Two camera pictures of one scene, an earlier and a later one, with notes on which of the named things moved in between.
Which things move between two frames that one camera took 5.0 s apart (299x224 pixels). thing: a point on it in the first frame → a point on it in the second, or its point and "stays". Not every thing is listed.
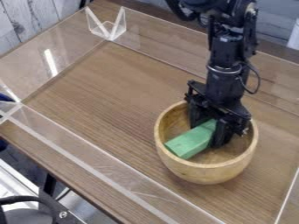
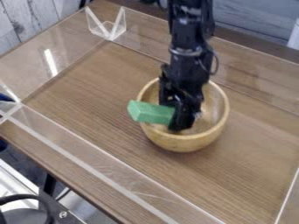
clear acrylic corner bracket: (107, 30) stays
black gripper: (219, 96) → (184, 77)
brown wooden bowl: (214, 164) → (210, 125)
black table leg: (50, 185) stays
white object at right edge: (294, 39) stays
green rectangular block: (191, 142) → (151, 113)
